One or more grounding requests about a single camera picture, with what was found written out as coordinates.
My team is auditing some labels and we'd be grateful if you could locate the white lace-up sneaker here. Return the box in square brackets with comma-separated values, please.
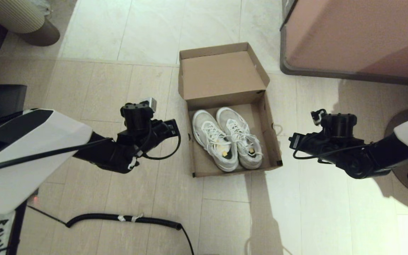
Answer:
[216, 107, 264, 170]
[192, 109, 240, 173]

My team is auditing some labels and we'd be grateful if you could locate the brown cardboard shoe box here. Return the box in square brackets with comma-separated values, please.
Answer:
[178, 42, 283, 177]

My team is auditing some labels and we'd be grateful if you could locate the black box device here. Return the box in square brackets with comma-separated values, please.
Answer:
[0, 84, 27, 115]

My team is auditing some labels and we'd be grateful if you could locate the round brown floor base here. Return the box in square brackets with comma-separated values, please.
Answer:
[384, 108, 408, 199]

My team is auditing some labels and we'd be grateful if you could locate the pink cabinet with dark plinth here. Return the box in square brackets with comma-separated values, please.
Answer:
[279, 0, 408, 88]

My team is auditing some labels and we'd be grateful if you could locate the white crumpled plastic bag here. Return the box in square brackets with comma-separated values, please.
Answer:
[34, 0, 53, 17]

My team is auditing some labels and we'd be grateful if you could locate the ribbed beige cylinder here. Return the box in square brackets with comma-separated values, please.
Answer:
[0, 0, 50, 34]

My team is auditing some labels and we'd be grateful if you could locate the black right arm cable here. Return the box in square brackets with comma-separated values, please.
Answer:
[292, 142, 376, 164]

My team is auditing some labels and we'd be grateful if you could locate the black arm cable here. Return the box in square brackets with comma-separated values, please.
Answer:
[0, 136, 182, 176]
[292, 142, 376, 164]

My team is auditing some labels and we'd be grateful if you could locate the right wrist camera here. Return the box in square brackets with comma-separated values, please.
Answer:
[311, 109, 327, 125]

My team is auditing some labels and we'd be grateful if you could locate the black coiled floor cable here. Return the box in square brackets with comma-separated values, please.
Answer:
[27, 205, 194, 255]

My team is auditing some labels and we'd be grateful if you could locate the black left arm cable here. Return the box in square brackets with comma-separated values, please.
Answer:
[0, 136, 182, 176]

